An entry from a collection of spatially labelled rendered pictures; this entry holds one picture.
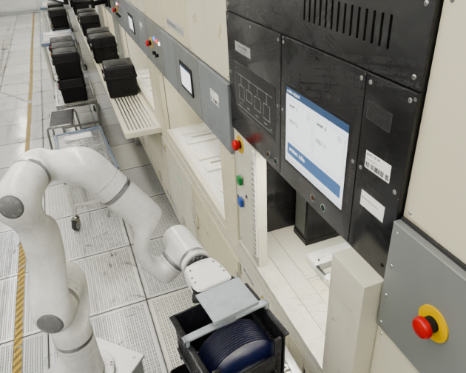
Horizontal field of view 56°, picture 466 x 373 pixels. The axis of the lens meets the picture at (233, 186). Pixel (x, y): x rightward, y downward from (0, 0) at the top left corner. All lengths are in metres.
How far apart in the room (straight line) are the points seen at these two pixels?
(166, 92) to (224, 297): 2.04
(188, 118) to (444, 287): 2.44
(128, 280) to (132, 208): 1.99
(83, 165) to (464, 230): 0.81
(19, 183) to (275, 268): 1.03
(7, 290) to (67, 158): 2.33
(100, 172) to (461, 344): 0.83
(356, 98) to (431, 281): 0.36
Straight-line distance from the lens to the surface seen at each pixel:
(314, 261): 1.75
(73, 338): 1.47
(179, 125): 3.04
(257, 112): 1.37
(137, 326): 2.80
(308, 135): 1.09
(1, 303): 3.29
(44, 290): 1.32
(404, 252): 0.87
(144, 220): 1.15
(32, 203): 1.12
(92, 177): 1.10
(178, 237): 1.24
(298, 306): 1.62
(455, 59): 0.72
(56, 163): 1.12
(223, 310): 1.05
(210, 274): 1.14
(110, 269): 3.23
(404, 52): 0.78
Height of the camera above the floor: 2.05
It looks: 32 degrees down
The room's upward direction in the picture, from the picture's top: 3 degrees counter-clockwise
